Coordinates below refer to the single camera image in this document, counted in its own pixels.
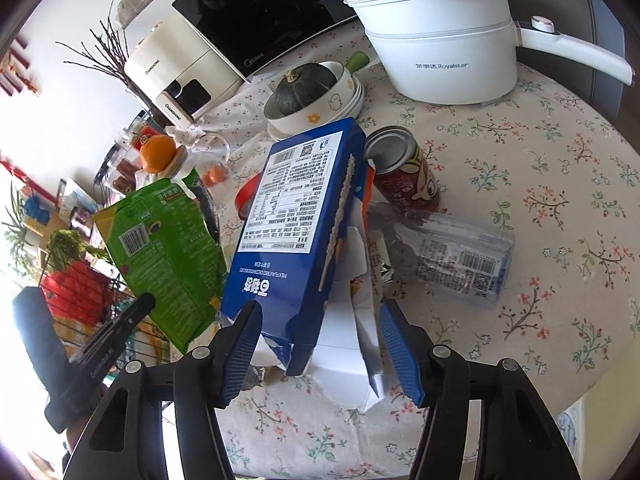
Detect green yellow snack bag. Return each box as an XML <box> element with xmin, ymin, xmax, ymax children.
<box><xmin>93</xmin><ymin>170</ymin><xmax>227</xmax><ymax>353</ymax></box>

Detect clear plastic bottle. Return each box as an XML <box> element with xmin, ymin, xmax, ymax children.
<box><xmin>367</xmin><ymin>203</ymin><xmax>515</xmax><ymax>309</ymax></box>

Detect silver wrapper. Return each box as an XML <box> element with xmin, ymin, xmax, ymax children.
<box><xmin>368</xmin><ymin>230</ymin><xmax>396</xmax><ymax>304</ymax></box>

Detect blue white cardboard box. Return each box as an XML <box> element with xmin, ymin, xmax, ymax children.
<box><xmin>221</xmin><ymin>118</ymin><xmax>384</xmax><ymax>412</ymax></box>

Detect red drink can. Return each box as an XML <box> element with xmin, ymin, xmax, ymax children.
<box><xmin>363</xmin><ymin>126</ymin><xmax>439</xmax><ymax>211</ymax></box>

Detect person's left hand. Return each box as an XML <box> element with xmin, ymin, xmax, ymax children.
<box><xmin>65</xmin><ymin>411</ymin><xmax>94</xmax><ymax>454</ymax></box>

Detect red bag with greens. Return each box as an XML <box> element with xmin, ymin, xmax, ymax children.
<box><xmin>39</xmin><ymin>230</ymin><xmax>114</xmax><ymax>325</ymax></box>

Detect large orange on jar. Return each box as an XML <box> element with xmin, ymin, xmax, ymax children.
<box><xmin>139</xmin><ymin>134</ymin><xmax>177</xmax><ymax>174</ymax></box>

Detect small orange fruit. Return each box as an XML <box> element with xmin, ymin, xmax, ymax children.
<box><xmin>207</xmin><ymin>165</ymin><xmax>227</xmax><ymax>184</ymax></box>

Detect red tea tin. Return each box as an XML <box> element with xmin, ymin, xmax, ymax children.
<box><xmin>131</xmin><ymin>125</ymin><xmax>160</xmax><ymax>152</ymax></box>

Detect cream air fryer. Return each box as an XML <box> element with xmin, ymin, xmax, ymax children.
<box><xmin>125</xmin><ymin>13</ymin><xmax>243</xmax><ymax>129</ymax></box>

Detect dried branches in vase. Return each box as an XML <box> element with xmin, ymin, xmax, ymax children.
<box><xmin>55</xmin><ymin>0</ymin><xmax>152</xmax><ymax>110</ymax></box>

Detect dark green pumpkin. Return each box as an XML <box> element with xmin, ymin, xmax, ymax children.
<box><xmin>273</xmin><ymin>63</ymin><xmax>337</xmax><ymax>116</ymax></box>

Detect white plate under bowl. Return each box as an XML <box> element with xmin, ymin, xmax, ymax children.
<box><xmin>267</xmin><ymin>78</ymin><xmax>364</xmax><ymax>141</ymax></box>

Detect black microwave oven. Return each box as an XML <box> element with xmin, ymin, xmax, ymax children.
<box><xmin>172</xmin><ymin>0</ymin><xmax>356</xmax><ymax>78</ymax></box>

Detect white electric cooking pot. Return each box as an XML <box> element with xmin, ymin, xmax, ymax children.
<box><xmin>345</xmin><ymin>0</ymin><xmax>634</xmax><ymax>105</ymax></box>

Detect grey refrigerator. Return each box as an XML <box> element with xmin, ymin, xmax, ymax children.
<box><xmin>509</xmin><ymin>0</ymin><xmax>639</xmax><ymax>138</ymax></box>

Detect glass jar with handle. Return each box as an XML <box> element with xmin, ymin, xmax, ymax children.
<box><xmin>166</xmin><ymin>131</ymin><xmax>231</xmax><ymax>191</ymax></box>

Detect cream bowl with green handle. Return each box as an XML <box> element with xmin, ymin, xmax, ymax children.
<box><xmin>264</xmin><ymin>51</ymin><xmax>370</xmax><ymax>136</ymax></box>

